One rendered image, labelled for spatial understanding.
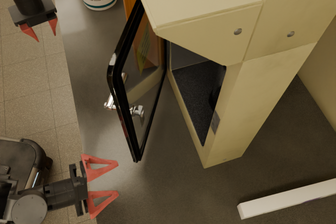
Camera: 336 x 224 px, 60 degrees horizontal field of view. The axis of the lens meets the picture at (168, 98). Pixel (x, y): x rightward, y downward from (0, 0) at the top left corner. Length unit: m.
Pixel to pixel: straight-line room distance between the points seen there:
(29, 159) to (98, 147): 0.90
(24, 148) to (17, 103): 0.53
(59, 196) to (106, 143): 0.24
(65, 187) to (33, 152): 1.06
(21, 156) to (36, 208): 1.15
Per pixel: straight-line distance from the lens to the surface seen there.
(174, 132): 0.84
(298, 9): 0.36
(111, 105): 0.58
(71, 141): 1.94
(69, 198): 0.67
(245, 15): 0.32
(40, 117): 2.08
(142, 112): 0.57
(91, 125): 0.88
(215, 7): 0.30
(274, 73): 0.46
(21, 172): 1.70
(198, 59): 0.86
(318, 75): 1.00
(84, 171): 0.63
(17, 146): 1.77
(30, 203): 0.59
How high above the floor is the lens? 1.71
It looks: 60 degrees down
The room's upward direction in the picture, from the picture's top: straight up
